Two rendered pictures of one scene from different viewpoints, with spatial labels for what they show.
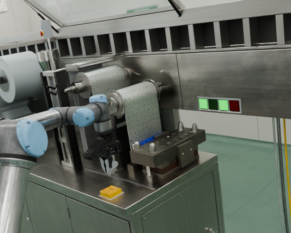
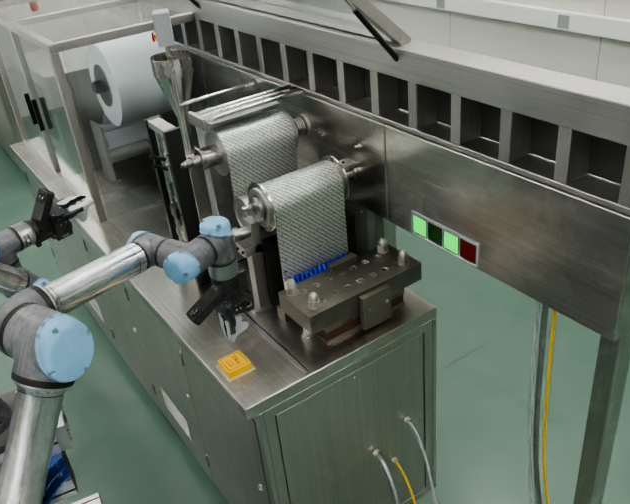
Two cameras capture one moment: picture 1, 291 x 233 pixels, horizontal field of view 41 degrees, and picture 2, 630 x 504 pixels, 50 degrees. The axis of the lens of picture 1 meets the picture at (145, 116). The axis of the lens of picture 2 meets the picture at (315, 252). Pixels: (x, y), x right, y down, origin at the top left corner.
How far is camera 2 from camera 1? 0.61 m
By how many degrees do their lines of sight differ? 20
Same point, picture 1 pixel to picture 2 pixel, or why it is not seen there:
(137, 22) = (326, 42)
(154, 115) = (335, 225)
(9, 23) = not seen: outside the picture
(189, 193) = (372, 373)
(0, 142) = (14, 353)
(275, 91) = (537, 257)
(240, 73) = (485, 203)
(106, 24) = (274, 25)
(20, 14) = not seen: outside the picture
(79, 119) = (172, 272)
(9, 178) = (25, 413)
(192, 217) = (374, 405)
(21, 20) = not seen: outside the picture
